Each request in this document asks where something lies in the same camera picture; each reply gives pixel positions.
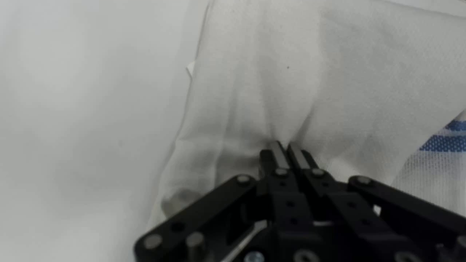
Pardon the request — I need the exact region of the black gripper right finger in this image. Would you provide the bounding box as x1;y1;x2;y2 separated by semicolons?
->
287;143;466;262

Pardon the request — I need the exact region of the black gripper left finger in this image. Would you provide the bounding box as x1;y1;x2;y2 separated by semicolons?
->
134;143;316;262

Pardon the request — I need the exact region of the white cloth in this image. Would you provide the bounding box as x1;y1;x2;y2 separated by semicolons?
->
151;0;466;223

